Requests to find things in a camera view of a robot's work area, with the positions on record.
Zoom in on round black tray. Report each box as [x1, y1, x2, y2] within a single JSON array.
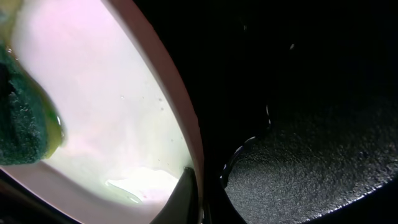
[[1, 1, 397, 223]]

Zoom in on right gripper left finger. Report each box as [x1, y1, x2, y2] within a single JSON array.
[[150, 167, 199, 224]]

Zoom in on white plate green stains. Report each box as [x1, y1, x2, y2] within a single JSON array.
[[1, 0, 203, 223]]

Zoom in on green yellow sponge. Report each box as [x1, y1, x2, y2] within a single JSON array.
[[1, 1, 65, 166]]

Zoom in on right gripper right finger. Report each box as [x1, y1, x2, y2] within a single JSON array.
[[204, 176, 246, 224]]

